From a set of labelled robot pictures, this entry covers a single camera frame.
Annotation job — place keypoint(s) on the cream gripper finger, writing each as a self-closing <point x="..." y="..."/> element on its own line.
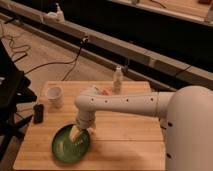
<point x="74" y="133"/>

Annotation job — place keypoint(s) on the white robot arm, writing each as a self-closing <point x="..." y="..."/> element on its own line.
<point x="188" y="112"/>

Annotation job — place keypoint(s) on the long wooden rail beam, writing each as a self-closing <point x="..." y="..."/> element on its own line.
<point x="164" y="47"/>

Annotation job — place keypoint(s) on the red and white carton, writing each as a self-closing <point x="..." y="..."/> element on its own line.
<point x="104" y="92"/>

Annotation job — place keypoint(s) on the green ceramic bowl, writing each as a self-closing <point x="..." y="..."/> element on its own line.
<point x="67" y="151"/>

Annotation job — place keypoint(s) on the clear plastic bottle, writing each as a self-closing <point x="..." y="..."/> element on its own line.
<point x="117" y="80"/>

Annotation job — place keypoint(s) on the black chair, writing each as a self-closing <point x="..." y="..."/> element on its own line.
<point x="14" y="89"/>

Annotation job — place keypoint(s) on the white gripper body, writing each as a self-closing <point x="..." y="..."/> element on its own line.
<point x="86" y="120"/>

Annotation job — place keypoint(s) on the white paper cup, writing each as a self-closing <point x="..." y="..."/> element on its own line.
<point x="55" y="96"/>

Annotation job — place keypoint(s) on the white object on rail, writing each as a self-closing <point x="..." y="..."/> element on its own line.
<point x="58" y="15"/>

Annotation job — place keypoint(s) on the black rectangular remote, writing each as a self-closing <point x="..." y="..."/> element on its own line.
<point x="38" y="113"/>

